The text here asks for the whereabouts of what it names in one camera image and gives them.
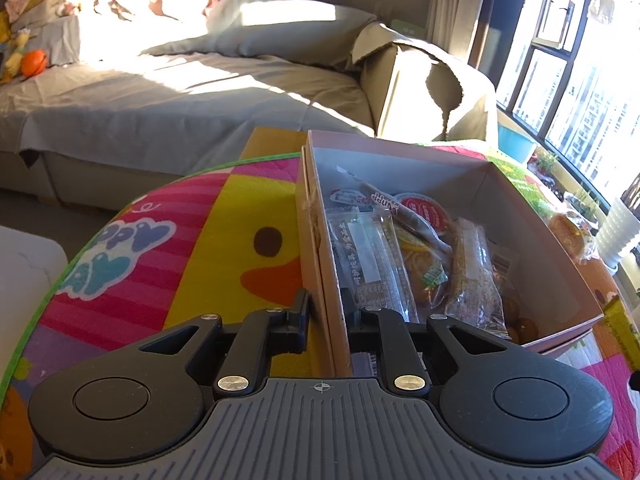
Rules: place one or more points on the orange bread packet green label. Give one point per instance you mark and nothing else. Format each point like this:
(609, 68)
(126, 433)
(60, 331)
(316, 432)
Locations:
(422, 270)

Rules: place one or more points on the grey pillow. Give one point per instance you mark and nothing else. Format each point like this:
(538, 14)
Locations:
(270, 25)

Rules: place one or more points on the round red-lid snack packet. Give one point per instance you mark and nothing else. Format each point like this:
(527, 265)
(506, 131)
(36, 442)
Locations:
(425, 212)

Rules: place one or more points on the white side table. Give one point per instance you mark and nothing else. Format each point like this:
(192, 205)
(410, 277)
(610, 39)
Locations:
(25, 280)

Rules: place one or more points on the beige sofa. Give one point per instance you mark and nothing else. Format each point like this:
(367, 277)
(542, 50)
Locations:
(150, 110)

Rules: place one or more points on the yellow snack packet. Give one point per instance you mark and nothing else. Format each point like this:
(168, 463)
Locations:
(622, 321)

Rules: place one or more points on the clear packet with white label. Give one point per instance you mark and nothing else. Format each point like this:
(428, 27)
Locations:
(370, 255)

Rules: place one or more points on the white ribbed plant pot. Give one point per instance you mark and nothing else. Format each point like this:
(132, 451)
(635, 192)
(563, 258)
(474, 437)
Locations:
(620, 237)

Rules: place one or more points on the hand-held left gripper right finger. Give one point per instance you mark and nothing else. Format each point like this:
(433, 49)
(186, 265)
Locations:
(367, 325)

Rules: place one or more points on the orange toy ball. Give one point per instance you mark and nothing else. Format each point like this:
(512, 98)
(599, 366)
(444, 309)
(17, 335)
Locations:
(34, 62)

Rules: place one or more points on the brown long snack packet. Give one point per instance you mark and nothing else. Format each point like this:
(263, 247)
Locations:
(387, 204)

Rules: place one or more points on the yellow plush toy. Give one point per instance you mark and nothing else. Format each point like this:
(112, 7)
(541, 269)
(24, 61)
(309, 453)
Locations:
(12, 55)

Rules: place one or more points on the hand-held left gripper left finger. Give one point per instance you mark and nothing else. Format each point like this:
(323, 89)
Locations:
(299, 322)

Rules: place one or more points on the small potted plant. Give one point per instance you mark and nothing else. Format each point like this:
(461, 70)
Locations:
(546, 160)

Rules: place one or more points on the bread bun in clear wrap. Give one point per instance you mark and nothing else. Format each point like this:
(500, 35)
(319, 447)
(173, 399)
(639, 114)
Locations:
(522, 326)
(568, 234)

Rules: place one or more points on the pink cardboard box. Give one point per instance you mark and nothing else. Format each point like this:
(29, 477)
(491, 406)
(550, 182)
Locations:
(320, 260)

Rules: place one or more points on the brown cardboard sheet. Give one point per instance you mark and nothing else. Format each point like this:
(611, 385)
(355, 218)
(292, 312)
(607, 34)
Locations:
(272, 142)

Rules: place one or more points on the colourful cartoon play mat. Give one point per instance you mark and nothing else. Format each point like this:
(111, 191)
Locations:
(200, 260)

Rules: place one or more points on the beige curtain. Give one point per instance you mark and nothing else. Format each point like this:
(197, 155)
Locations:
(450, 10)

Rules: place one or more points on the teal bucket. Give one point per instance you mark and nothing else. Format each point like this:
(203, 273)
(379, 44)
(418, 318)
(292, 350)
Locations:
(516, 142)

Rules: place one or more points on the dark window frame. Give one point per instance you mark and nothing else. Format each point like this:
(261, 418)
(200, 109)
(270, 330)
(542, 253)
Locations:
(530, 50)

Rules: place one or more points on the clear grain bar packet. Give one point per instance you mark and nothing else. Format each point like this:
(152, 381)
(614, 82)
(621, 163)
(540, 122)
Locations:
(475, 275)

